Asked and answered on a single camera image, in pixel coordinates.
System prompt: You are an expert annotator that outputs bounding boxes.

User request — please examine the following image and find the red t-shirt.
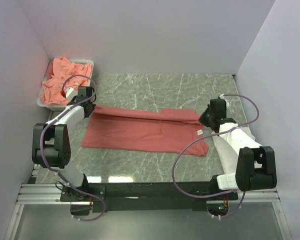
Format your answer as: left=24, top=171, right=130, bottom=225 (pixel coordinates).
left=81, top=105, right=209, bottom=157

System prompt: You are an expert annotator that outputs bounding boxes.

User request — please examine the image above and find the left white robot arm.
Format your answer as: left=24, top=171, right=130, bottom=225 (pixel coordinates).
left=31, top=86, right=96, bottom=201

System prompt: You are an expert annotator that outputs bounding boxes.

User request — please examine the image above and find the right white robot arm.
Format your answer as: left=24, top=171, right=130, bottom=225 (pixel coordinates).
left=198, top=97, right=277, bottom=200

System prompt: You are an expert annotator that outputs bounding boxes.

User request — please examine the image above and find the salmon pink t-shirt pile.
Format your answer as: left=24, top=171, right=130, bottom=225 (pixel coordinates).
left=40, top=55, right=93, bottom=105

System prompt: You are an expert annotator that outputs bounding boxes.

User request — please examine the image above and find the white plastic laundry basket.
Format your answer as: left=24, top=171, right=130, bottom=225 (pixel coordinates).
left=36, top=55, right=94, bottom=111

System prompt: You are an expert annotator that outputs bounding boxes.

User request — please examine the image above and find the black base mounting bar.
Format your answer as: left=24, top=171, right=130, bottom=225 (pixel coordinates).
left=60, top=181, right=239, bottom=216

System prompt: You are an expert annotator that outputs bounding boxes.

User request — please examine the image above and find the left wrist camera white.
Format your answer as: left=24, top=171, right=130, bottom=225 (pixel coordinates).
left=60, top=87, right=78, bottom=101

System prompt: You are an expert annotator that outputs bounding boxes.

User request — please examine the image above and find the aluminium rail frame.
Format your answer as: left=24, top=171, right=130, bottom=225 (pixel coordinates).
left=4, top=183, right=292, bottom=240

